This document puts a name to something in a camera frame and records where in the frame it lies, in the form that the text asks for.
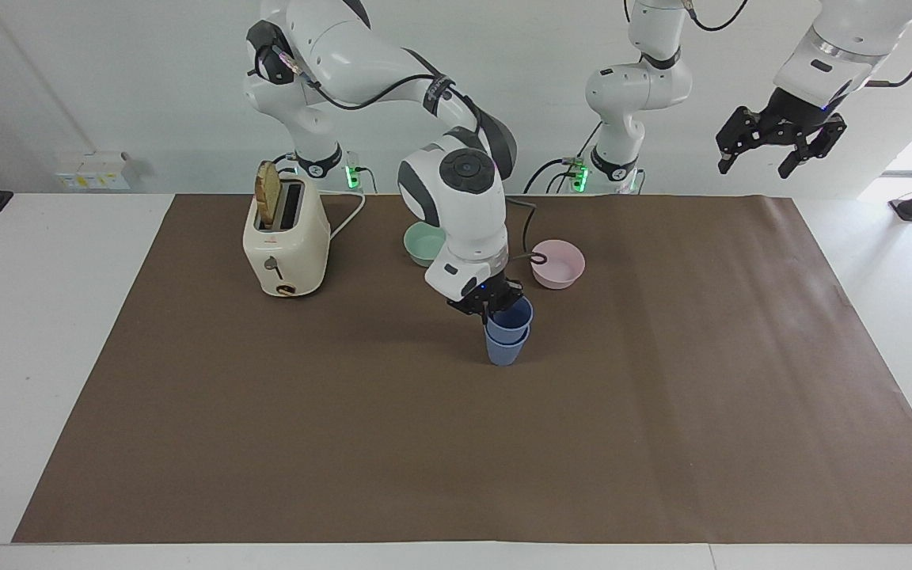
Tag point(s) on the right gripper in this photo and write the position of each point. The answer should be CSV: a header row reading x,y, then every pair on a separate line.
x,y
489,290

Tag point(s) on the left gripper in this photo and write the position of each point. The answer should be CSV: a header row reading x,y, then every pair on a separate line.
x,y
792,117

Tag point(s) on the blue plastic cup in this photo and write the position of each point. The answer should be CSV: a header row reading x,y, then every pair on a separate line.
x,y
513,317
505,352

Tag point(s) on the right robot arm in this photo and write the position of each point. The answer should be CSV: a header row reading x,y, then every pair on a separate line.
x,y
345,47

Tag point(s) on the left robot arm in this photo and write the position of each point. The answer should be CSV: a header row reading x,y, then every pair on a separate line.
x,y
630,87

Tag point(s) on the pink bowl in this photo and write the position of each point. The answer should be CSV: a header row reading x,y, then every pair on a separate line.
x,y
557,265

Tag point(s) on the green bowl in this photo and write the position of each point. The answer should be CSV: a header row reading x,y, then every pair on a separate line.
x,y
423,244

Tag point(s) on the cream toaster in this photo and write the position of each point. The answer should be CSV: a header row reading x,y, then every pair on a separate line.
x,y
286,253

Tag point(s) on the toast slice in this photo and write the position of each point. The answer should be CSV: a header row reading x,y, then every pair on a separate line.
x,y
267,190

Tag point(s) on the white wall socket box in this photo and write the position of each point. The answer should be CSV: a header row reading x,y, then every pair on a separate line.
x,y
96,170

